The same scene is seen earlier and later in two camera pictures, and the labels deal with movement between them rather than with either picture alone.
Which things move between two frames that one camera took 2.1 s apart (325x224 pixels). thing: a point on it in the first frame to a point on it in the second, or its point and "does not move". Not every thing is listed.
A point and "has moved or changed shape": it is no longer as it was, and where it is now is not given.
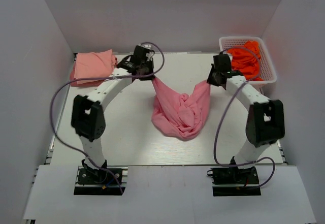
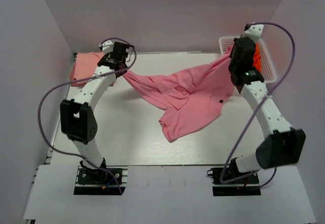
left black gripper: (146, 74) to (120, 71)
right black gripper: (213, 77) to (235, 63)
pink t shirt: (181, 116) has moved or changed shape
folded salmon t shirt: (90, 68) does not move
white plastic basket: (267, 73) does not move
